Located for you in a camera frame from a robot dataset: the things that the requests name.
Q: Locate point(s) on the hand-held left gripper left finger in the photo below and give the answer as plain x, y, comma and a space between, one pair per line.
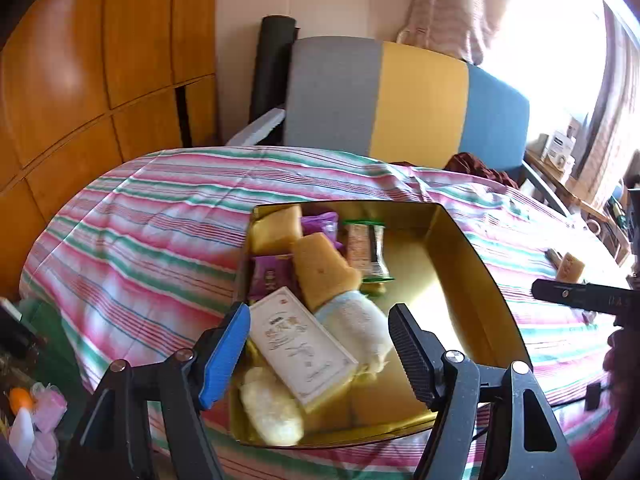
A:
225, 350

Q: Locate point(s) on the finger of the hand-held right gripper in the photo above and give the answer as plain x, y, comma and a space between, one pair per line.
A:
585, 296

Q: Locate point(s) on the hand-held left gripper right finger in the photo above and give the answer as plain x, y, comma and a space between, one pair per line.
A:
407, 350

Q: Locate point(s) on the small yellow sponge piece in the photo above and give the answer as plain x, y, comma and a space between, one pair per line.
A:
570, 267

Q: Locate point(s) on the yellow green snack packet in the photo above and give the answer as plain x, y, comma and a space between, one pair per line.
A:
374, 289

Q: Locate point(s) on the white printed carton box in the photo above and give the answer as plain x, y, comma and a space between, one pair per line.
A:
300, 350

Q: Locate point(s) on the gold metal tin box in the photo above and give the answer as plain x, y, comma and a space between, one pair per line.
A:
440, 280

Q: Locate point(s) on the purple snack packet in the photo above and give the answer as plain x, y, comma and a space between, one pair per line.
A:
320, 225
270, 277

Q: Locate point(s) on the cracker packet with green ends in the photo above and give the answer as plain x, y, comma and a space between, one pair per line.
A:
380, 255
356, 247

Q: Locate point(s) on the yellow cake packet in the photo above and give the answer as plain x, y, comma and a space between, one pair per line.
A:
322, 272
275, 232

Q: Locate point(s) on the yellow cake packet top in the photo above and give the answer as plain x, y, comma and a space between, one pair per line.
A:
275, 232

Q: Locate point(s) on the wooden shelf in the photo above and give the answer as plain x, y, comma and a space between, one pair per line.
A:
570, 192

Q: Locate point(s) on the striped tablecloth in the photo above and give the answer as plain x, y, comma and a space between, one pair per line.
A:
150, 240

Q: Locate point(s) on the white box with dark print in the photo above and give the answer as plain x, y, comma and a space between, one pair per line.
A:
559, 150

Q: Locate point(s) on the person's pink clothing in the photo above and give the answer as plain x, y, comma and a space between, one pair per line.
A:
600, 450

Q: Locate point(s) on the dark red garment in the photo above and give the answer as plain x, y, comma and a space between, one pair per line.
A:
475, 165

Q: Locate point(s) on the green floor mat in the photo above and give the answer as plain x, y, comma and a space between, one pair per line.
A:
55, 330

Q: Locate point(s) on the pink checked curtain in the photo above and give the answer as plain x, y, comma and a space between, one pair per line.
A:
612, 110
450, 10

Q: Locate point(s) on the orange ball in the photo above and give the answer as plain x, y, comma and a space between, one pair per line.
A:
22, 397

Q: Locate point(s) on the white plastic bottle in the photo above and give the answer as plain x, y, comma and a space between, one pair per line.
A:
22, 432

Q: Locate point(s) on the grey yellow blue chair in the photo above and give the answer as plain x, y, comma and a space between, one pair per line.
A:
420, 100

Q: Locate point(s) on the black rolled mat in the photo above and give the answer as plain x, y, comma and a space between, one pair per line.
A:
272, 60

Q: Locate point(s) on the wooden wardrobe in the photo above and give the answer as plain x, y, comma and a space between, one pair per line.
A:
75, 85

